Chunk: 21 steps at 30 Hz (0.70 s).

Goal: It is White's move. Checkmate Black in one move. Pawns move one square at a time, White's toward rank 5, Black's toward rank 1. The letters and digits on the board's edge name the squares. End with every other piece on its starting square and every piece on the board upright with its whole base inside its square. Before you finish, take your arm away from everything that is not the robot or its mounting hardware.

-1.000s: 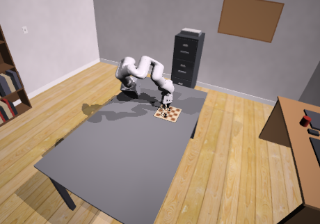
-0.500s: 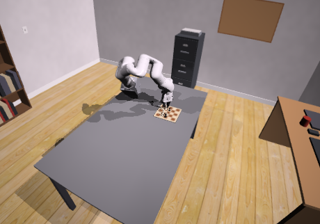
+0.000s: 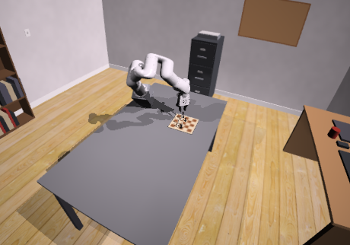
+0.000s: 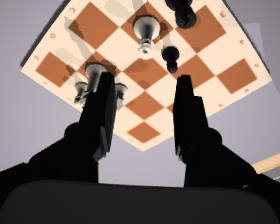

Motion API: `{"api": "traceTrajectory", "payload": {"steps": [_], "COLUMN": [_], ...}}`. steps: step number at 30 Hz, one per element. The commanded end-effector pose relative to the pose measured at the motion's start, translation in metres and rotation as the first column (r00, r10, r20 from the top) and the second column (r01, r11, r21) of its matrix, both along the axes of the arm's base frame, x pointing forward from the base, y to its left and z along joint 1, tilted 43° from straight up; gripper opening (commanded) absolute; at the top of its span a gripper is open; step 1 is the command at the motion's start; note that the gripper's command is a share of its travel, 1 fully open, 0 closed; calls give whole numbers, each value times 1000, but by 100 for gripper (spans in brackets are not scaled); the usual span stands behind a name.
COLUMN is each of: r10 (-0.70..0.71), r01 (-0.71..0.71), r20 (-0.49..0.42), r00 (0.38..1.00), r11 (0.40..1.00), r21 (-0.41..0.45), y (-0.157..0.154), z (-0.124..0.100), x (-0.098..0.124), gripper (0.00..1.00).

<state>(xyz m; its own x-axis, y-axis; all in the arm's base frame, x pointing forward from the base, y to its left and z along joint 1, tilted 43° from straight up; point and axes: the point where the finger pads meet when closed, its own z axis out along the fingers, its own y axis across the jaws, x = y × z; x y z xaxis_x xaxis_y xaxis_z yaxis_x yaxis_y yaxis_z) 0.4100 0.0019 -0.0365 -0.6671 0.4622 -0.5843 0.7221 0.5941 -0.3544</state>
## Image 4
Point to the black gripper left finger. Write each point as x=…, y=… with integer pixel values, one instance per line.
x=78, y=152

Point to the chessboard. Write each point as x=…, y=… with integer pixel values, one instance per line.
x=222, y=63

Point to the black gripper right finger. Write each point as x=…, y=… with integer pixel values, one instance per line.
x=208, y=162

